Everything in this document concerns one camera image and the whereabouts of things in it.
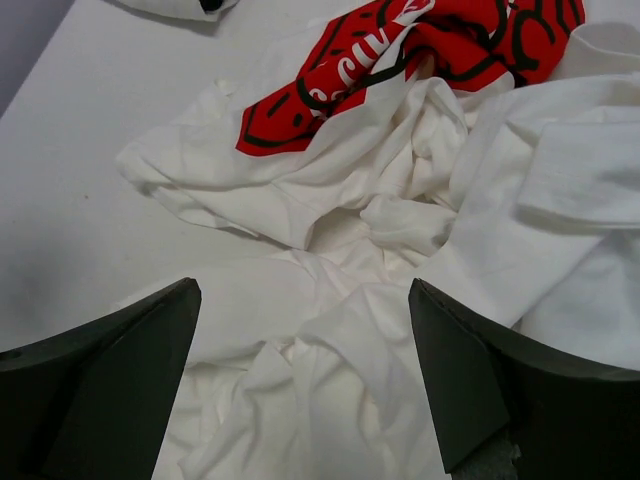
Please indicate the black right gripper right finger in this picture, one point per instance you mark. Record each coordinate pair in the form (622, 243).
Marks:
(505, 406)

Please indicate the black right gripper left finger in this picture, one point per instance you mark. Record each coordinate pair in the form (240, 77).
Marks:
(94, 402)

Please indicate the folded white t-shirt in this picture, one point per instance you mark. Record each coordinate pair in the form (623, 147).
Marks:
(191, 10)

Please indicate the white Coca-Cola print t-shirt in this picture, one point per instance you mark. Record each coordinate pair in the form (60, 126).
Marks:
(520, 202)

